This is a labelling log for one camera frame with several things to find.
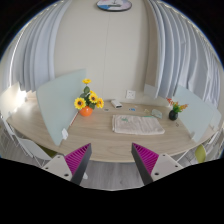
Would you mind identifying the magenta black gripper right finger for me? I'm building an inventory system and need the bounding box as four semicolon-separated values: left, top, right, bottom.
131;143;182;185

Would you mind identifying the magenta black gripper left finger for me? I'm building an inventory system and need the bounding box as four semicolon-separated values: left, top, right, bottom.
43;144;92;185

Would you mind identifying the beige towel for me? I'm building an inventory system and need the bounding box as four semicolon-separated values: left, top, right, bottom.
112;115;165;135

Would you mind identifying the yellow-green chair right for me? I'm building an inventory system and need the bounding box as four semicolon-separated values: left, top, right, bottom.
195;145;206;163

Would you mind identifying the grey-green small pouch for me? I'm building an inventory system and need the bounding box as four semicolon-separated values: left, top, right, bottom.
151;109;162;119

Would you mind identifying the white chair left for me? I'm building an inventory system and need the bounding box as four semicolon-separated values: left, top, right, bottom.
0;115;51;167

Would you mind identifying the small plant in black vase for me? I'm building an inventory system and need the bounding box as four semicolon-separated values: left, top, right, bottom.
167;98;188;121

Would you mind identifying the sunflower bouquet in orange vase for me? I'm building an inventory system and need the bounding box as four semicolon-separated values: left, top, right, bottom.
74;78;104;117

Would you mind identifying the frosted left desk divider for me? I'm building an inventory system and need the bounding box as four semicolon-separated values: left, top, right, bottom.
36;69;86;146

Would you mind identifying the frosted desk divider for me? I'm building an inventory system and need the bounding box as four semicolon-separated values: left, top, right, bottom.
36;69;86;146
173;86;222;142

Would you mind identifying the frosted right desk divider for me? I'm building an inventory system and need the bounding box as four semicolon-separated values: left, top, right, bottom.
173;86;222;142

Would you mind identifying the small white box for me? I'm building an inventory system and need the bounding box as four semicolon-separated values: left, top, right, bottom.
111;99;122;109

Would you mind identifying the left grey curtain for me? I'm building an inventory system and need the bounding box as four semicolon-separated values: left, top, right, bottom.
0;0;72;92

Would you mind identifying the grey curtain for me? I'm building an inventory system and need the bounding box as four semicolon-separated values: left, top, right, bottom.
144;0;221;107
0;0;72;92

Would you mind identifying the right grey curtain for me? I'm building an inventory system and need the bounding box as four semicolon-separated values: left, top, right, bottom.
144;0;221;107

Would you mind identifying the white wall socket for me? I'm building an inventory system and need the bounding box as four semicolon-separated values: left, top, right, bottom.
126;90;136;99

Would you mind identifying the round wall clock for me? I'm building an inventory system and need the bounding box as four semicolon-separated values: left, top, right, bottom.
96;0;132;12

